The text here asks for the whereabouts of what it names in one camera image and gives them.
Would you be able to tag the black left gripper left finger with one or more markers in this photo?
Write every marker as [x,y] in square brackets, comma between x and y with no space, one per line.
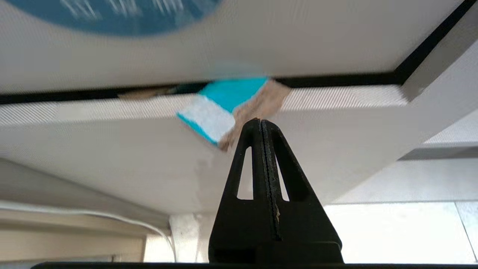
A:
[239,224]

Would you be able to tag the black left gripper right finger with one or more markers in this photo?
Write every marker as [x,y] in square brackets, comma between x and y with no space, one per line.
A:
[302,224]

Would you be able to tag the brown cardboard scrap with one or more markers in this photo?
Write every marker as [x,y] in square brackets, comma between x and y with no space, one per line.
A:
[231,97]

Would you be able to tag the beige shelf board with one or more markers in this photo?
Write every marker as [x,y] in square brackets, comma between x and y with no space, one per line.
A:
[440,151]

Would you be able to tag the blue round bottle sticker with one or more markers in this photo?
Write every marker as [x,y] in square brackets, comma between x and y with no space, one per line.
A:
[119,15]

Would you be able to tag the beige cabinet frame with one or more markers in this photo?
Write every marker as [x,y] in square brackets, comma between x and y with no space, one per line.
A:
[112,157]

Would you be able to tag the wooden door frame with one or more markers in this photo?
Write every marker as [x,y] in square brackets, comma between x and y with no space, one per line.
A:
[56,243]

